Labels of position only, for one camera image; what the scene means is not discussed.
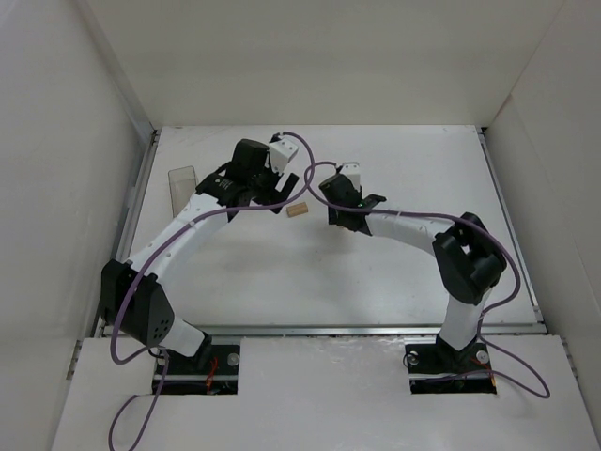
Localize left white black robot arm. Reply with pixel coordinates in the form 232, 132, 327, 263
100, 135, 299, 370

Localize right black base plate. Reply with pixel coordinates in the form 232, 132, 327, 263
403, 341, 497, 395

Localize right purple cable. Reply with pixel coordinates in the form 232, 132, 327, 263
303, 162, 551, 400

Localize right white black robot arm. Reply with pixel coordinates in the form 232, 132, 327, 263
319, 173, 507, 375

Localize metal rail front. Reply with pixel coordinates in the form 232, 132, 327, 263
100, 323, 548, 337

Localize clear plastic box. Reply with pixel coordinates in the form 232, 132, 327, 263
168, 165, 198, 217

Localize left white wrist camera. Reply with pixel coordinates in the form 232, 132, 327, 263
268, 137, 299, 175

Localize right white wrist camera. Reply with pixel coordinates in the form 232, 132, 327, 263
340, 162, 362, 191

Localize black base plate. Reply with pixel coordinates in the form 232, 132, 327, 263
160, 342, 240, 396
403, 341, 497, 395

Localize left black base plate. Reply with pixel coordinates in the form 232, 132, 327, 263
160, 342, 240, 396

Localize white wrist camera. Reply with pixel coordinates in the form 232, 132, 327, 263
340, 162, 362, 191
268, 137, 299, 175

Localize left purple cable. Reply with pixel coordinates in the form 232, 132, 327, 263
108, 132, 339, 451

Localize purple cable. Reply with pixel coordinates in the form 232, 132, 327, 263
303, 162, 551, 400
108, 132, 339, 451

